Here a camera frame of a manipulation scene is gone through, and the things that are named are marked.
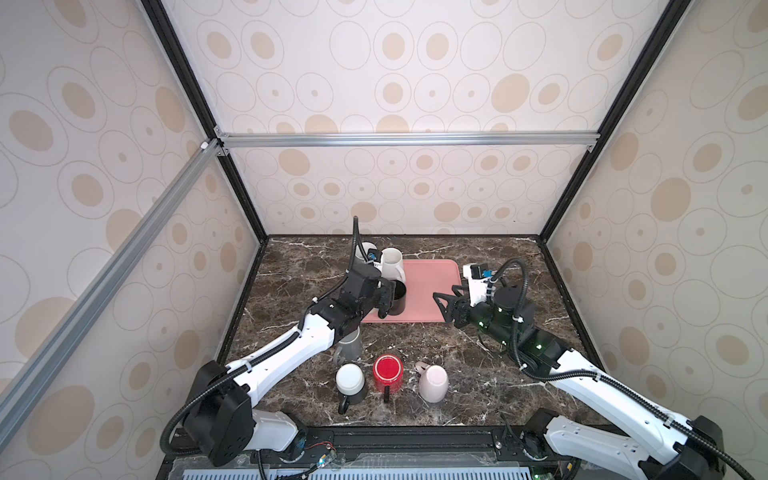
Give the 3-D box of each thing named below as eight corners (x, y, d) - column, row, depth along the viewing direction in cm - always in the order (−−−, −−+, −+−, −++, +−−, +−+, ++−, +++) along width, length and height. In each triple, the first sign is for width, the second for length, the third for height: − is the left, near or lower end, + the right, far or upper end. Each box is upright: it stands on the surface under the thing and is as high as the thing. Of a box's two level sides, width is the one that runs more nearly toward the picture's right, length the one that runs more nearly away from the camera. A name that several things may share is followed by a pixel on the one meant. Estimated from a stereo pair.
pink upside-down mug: (417, 403, 82) (420, 392, 74) (415, 369, 88) (418, 356, 80) (444, 403, 82) (450, 392, 74) (440, 369, 88) (445, 356, 80)
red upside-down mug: (374, 394, 84) (372, 384, 77) (375, 366, 89) (373, 354, 82) (403, 394, 84) (404, 384, 77) (402, 366, 89) (404, 354, 82)
